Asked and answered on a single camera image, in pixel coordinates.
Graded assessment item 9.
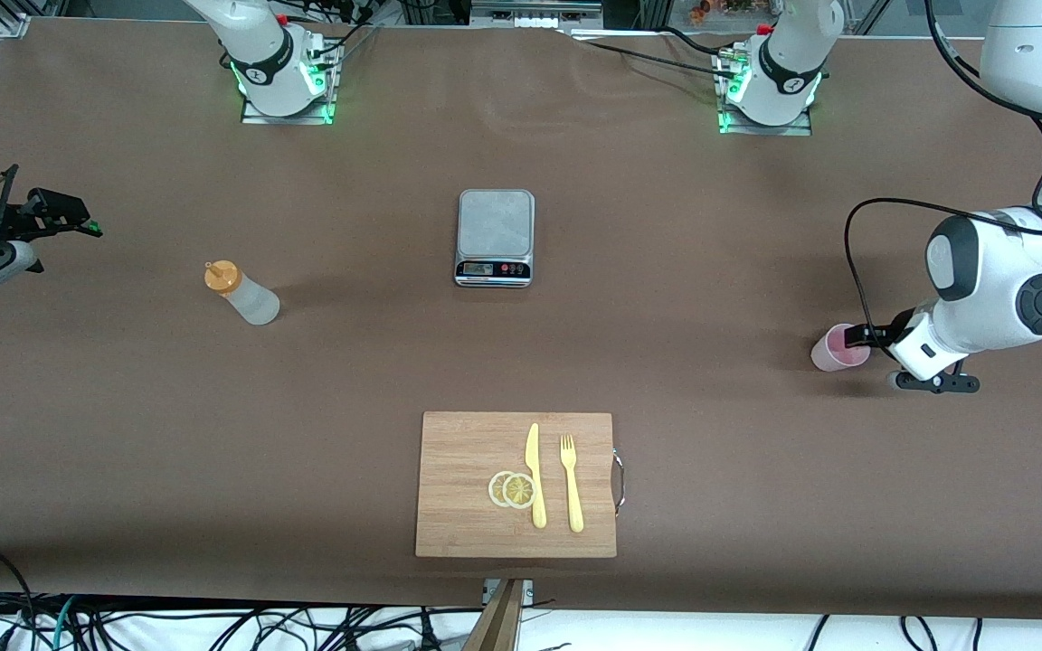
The pink plastic cup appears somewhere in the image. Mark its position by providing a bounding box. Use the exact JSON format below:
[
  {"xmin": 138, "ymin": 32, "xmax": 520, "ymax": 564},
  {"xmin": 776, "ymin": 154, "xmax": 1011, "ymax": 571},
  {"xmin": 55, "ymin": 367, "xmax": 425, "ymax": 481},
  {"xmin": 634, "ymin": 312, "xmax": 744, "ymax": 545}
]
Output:
[{"xmin": 810, "ymin": 323, "xmax": 872, "ymax": 373}]

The clear squeeze bottle orange cap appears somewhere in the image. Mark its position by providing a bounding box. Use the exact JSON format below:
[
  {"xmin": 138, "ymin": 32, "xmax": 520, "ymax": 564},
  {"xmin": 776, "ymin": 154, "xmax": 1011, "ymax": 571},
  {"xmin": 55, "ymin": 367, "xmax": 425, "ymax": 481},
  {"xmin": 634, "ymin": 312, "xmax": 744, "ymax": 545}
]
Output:
[{"xmin": 204, "ymin": 259, "xmax": 281, "ymax": 326}]

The brown table cover sheet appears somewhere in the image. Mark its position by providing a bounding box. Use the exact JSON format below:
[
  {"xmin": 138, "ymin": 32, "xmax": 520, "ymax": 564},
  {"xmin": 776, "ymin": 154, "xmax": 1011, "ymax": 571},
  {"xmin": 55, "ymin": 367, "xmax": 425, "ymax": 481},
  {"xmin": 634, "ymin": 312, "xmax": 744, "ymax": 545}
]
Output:
[{"xmin": 0, "ymin": 16, "xmax": 1042, "ymax": 620}]

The yellow plastic fork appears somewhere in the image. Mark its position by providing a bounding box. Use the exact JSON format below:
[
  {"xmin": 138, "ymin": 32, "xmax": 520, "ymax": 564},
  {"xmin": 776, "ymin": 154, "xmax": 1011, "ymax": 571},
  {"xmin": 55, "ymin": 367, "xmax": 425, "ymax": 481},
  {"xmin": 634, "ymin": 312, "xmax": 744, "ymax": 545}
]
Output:
[{"xmin": 559, "ymin": 434, "xmax": 585, "ymax": 533}]

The yellow plastic knife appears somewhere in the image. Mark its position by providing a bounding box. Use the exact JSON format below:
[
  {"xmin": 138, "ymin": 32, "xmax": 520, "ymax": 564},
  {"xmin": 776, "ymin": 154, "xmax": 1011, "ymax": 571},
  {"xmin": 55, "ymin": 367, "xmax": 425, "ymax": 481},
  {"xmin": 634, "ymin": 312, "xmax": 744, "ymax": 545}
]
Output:
[{"xmin": 525, "ymin": 422, "xmax": 547, "ymax": 530}]

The silver digital kitchen scale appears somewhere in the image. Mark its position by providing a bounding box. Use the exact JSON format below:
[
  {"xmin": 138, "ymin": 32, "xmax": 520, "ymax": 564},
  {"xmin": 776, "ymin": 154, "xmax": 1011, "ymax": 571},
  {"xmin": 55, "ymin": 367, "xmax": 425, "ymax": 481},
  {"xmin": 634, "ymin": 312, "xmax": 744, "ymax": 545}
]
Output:
[{"xmin": 454, "ymin": 188, "xmax": 536, "ymax": 289}]

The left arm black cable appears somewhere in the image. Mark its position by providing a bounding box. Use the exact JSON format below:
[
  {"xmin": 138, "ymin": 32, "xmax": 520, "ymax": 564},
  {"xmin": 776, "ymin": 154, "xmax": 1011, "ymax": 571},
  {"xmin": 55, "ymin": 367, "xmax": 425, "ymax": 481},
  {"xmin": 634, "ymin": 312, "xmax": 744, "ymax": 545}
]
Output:
[{"xmin": 844, "ymin": 0, "xmax": 1042, "ymax": 340}]

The teal cable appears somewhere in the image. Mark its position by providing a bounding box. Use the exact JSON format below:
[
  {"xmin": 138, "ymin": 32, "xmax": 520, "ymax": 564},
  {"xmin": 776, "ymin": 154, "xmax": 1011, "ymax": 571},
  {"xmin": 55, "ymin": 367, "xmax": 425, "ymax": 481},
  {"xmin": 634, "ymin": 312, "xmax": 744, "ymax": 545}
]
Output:
[{"xmin": 49, "ymin": 595, "xmax": 77, "ymax": 650}]

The wooden post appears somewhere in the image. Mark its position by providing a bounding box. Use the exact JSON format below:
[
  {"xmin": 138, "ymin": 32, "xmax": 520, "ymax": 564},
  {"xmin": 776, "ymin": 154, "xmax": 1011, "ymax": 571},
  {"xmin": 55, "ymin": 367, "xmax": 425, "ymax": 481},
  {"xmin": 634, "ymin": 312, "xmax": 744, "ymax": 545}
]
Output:
[{"xmin": 462, "ymin": 579, "xmax": 529, "ymax": 651}]

